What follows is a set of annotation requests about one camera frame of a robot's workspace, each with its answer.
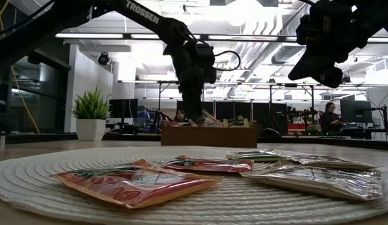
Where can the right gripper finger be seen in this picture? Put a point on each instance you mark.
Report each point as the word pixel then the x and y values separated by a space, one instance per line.
pixel 303 70
pixel 330 76

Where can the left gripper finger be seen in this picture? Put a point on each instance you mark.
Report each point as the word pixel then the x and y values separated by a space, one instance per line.
pixel 187 104
pixel 197 104

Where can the green lemon tea sachet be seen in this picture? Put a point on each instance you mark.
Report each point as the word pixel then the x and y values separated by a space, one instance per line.
pixel 256 156
pixel 237 122

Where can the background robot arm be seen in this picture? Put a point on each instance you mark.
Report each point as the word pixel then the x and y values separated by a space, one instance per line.
pixel 302 112

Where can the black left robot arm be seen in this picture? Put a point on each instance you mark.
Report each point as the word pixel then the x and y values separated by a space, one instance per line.
pixel 144 14

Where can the seated person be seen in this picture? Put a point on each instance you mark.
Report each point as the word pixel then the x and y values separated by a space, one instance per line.
pixel 180 116
pixel 330 120

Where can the wooden three-compartment box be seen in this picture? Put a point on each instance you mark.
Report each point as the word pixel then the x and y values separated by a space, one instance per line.
pixel 209 139

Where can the large black monitor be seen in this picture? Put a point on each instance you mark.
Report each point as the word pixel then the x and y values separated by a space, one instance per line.
pixel 356 111

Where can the small black monitor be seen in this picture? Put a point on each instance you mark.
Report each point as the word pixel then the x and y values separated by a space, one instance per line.
pixel 123 108

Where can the black chair back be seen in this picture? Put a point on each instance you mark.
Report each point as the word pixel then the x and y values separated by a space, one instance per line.
pixel 270 133

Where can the silver packet far right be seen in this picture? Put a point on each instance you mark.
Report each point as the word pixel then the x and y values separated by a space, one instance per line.
pixel 334 162

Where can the green plant in white pot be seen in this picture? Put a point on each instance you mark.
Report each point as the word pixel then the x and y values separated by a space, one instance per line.
pixel 90 129

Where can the large silver foil packet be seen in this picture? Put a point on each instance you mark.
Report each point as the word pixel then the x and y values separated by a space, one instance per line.
pixel 316 181

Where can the white round woven placemat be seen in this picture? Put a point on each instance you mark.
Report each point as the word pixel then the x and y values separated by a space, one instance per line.
pixel 244 203

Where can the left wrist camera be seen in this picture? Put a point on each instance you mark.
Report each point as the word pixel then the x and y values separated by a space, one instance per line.
pixel 206 54

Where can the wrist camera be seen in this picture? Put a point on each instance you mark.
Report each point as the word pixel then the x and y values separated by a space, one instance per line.
pixel 309 29
pixel 206 54

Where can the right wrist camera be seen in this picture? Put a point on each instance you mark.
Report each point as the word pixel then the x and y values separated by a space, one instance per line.
pixel 309 29

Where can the black aluminium table frame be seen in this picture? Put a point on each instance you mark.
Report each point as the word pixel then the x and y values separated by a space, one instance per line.
pixel 131 137

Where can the black ceiling camera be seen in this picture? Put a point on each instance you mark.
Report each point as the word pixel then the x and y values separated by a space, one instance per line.
pixel 103 58

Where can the silver post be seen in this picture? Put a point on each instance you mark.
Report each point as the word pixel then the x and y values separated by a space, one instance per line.
pixel 1 140

